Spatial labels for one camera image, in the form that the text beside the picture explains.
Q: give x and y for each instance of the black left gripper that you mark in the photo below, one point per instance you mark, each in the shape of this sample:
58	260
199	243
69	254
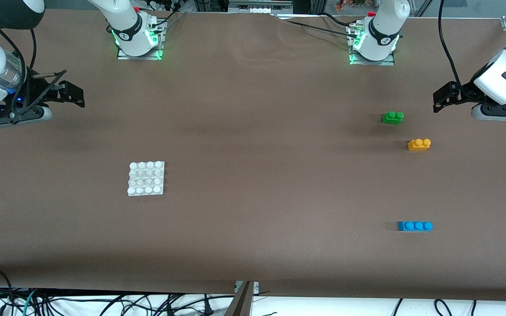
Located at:
464	91

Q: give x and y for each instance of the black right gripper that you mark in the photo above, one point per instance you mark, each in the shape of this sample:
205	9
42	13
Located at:
38	94

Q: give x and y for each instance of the yellow two-stud block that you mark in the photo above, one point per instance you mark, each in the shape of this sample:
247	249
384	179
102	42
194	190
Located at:
418	146

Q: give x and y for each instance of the white studded base plate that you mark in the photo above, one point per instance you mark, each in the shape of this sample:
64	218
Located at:
146	178

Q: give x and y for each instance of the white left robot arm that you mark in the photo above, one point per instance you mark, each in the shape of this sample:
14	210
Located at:
384	26

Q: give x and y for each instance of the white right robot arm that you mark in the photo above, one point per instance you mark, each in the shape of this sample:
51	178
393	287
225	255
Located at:
123	22

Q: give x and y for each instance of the green two-stud block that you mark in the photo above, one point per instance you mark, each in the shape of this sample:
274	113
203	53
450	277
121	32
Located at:
392	119

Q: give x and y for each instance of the blue three-stud block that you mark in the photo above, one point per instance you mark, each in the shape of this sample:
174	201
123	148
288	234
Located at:
414	226

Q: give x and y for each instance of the brown table cover sheet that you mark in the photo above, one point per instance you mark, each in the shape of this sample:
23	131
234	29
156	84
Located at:
253	131

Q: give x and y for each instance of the silver aluminium profile bar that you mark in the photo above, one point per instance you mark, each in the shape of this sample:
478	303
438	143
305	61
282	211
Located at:
240	303

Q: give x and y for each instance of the silver aluminium frame rail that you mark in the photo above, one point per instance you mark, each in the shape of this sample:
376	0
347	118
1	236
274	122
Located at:
253	6

